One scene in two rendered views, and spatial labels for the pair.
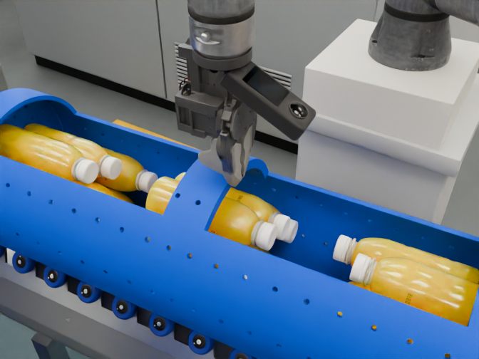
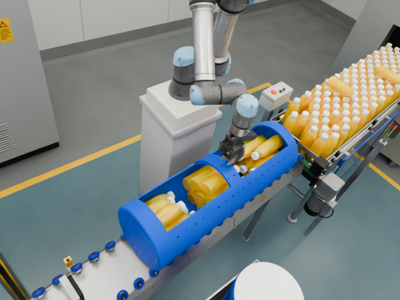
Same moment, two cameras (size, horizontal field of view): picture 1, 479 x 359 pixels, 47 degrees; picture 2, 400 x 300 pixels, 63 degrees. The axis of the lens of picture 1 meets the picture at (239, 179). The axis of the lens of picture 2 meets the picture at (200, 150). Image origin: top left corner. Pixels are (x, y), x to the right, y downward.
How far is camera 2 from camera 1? 1.23 m
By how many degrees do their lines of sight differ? 54
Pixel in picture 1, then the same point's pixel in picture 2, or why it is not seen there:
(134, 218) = (226, 194)
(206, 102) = (238, 147)
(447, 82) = not seen: hidden behind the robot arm
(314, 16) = (8, 86)
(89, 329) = (196, 252)
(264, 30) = not seen: outside the picture
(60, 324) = (186, 263)
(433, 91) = not seen: hidden behind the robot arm
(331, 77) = (186, 116)
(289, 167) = (32, 166)
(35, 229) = (201, 231)
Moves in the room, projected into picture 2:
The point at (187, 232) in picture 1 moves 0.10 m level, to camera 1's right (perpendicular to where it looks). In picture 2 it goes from (239, 184) to (245, 167)
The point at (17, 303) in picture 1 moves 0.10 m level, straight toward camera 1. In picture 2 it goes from (167, 278) to (190, 274)
